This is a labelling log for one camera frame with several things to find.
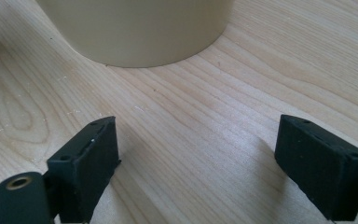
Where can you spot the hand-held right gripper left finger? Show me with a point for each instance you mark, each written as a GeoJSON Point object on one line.
{"type": "Point", "coordinates": [88, 174]}

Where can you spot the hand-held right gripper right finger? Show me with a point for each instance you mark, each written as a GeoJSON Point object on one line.
{"type": "Point", "coordinates": [320, 174]}

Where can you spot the beige paper cup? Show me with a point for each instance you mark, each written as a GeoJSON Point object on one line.
{"type": "Point", "coordinates": [136, 31]}

